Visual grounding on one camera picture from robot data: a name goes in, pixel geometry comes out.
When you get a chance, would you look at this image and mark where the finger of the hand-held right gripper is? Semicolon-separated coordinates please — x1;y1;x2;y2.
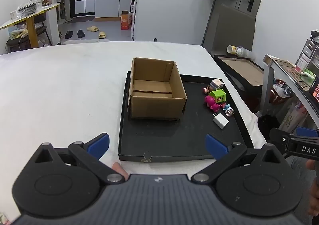
296;126;319;139
269;128;291;152

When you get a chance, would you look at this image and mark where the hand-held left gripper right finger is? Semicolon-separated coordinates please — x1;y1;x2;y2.
191;134;288;183

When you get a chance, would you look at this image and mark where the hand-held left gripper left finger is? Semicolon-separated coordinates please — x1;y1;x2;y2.
32;133;125;185

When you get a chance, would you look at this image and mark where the white charger plug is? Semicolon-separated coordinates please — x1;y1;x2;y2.
213;112;229;129

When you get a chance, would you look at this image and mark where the small blue figure toy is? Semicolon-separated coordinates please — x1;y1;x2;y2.
223;103;235;117

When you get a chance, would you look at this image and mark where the black tray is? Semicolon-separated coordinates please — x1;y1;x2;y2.
118;71;255;163

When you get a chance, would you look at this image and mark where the pink toy figure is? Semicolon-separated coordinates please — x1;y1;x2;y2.
204;95;222;111

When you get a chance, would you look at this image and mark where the green hexagonal box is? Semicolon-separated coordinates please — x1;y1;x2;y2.
209;89;227;104

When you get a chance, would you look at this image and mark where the brown cardboard box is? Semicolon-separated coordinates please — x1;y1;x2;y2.
128;57;188;120

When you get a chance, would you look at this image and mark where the person's right hand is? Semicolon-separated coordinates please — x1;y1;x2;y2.
306;160;319;218

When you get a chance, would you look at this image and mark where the person's left hand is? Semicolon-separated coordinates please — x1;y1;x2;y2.
112;163;129;180

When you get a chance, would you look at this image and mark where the black bag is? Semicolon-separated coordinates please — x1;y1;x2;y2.
258;114;281;141

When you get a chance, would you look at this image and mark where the red snack bag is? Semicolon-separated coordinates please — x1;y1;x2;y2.
270;79;293;104

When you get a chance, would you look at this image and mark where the grey metal desk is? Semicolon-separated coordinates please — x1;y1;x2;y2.
262;54;319;126

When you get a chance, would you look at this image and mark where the green and white tool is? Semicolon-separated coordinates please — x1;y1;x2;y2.
300;70;315;82

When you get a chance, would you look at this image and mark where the brown patterned cardboard sheet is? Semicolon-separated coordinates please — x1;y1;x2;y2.
270;56;312;88

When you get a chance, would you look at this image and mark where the small drawer unit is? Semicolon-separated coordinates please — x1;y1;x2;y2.
295;39;319;72

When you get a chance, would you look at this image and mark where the paper cup with yellow print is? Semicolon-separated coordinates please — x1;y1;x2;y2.
226;45;251;57

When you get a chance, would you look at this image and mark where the white floor mat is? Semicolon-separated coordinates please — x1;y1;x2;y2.
62;39;110;45

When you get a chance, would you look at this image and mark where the grey chair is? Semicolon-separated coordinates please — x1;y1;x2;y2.
202;4;257;53

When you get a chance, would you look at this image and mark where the orange cardboard box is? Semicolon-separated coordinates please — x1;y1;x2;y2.
120;11;132;31

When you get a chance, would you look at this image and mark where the white kitchen cabinet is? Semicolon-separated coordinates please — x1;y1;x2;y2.
94;0;139;18

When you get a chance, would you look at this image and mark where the yellow-edged table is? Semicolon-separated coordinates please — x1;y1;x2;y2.
0;3;61;48

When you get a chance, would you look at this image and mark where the black plastic bundle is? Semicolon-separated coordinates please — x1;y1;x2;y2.
17;1;38;17

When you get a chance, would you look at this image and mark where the black frame with brown board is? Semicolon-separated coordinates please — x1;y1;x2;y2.
214;55;265;97

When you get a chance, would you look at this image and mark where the black door handle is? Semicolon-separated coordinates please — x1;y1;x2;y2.
242;0;256;11

